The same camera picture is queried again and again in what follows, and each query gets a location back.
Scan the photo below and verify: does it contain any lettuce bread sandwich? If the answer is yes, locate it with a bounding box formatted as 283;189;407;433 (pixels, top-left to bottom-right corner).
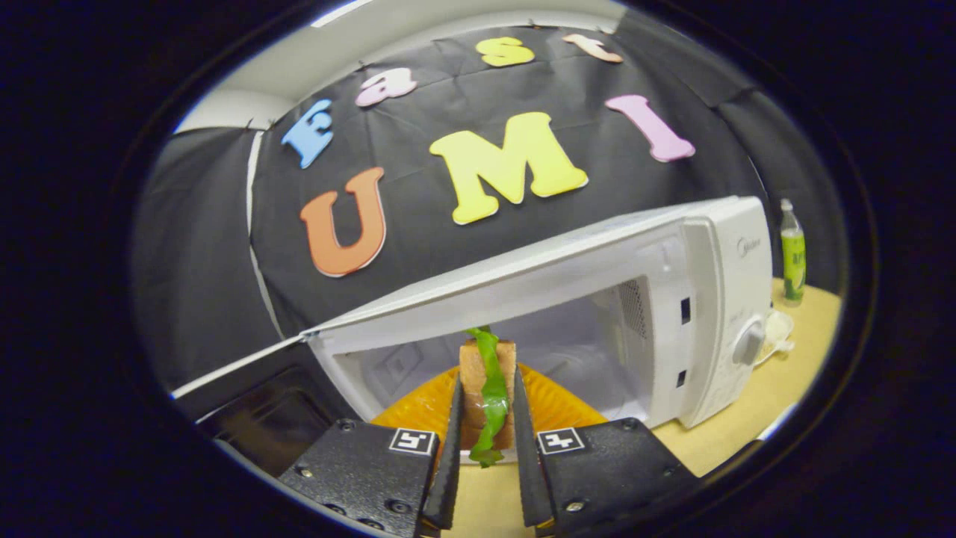
458;326;518;469

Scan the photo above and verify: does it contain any white divided grain plate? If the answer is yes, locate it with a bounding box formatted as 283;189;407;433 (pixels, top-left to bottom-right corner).
758;309;797;367

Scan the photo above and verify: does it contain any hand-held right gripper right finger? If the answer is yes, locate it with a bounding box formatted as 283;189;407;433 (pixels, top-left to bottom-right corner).
512;364;704;538

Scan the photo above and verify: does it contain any white microwave oven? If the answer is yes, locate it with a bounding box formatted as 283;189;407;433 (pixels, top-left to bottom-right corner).
172;196;777;479

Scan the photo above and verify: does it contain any green drink bottle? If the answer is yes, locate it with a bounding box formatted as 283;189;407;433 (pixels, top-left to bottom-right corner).
780;198;808;307

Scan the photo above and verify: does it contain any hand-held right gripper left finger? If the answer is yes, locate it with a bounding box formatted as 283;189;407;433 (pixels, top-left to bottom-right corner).
278;365;465;538

